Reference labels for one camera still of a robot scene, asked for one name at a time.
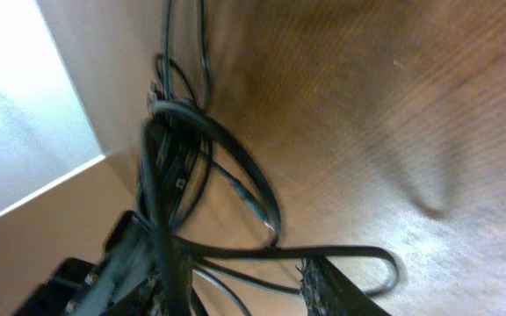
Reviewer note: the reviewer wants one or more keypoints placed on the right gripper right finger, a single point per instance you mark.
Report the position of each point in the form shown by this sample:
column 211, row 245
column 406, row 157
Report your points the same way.
column 328, row 292

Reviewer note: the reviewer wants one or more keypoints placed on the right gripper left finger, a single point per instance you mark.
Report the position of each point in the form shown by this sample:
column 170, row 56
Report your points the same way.
column 140, row 273

